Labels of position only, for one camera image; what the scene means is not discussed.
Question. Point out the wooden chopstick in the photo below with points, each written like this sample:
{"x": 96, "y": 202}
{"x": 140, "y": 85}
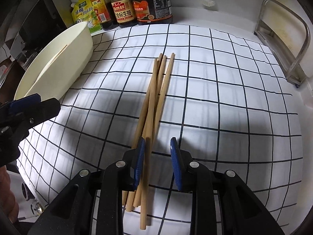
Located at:
{"x": 157, "y": 115}
{"x": 159, "y": 74}
{"x": 50, "y": 62}
{"x": 148, "y": 141}
{"x": 142, "y": 117}

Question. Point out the yellow cap soy sauce bottle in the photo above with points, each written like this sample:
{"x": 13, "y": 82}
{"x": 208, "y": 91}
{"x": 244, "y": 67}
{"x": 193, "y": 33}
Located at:
{"x": 124, "y": 12}

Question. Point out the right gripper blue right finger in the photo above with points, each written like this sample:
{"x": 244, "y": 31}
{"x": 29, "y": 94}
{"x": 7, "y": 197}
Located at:
{"x": 177, "y": 162}

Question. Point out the white checkered cloth mat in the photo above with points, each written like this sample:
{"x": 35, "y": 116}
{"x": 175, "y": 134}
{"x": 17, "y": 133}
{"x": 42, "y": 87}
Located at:
{"x": 228, "y": 104}

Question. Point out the metal rack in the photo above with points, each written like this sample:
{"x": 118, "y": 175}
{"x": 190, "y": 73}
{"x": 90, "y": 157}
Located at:
{"x": 281, "y": 47}

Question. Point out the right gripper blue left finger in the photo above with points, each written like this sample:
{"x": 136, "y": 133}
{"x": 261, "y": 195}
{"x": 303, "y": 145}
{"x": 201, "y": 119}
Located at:
{"x": 138, "y": 160}

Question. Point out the black stove top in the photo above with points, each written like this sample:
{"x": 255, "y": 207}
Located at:
{"x": 28, "y": 37}

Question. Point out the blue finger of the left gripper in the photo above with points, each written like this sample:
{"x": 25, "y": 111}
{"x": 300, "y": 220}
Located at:
{"x": 41, "y": 112}
{"x": 24, "y": 102}

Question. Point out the person left hand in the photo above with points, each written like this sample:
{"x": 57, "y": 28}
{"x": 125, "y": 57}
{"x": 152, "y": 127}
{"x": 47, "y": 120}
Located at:
{"x": 8, "y": 201}

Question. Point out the yellow cap vinegar bottle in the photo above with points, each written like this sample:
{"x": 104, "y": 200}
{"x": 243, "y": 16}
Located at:
{"x": 105, "y": 13}

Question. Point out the yellow seasoning pouch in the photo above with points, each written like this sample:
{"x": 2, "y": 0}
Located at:
{"x": 83, "y": 11}

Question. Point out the large dark soy sauce jug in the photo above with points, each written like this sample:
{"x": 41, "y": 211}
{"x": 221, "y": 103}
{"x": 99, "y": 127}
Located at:
{"x": 153, "y": 11}

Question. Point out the white round bowl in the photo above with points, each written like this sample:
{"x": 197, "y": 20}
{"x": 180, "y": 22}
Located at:
{"x": 64, "y": 71}

